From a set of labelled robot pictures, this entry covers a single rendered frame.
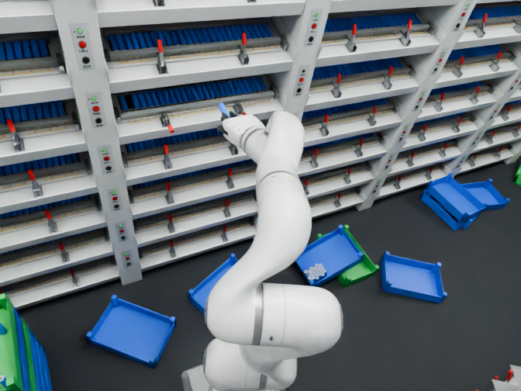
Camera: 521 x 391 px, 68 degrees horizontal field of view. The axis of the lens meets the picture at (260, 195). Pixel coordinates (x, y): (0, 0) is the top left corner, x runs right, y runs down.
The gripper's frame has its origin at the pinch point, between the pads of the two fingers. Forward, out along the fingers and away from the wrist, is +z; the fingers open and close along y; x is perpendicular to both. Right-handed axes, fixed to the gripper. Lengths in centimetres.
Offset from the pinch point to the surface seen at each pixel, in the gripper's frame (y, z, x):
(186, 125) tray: 7.2, 19.5, 8.6
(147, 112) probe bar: 18.6, 23.7, 3.5
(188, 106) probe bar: 4.6, 23.1, 3.7
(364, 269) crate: -76, 1, 102
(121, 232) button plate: 35, 31, 54
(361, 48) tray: -61, 14, -10
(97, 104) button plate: 33.8, 17.3, -4.4
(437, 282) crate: -108, -22, 106
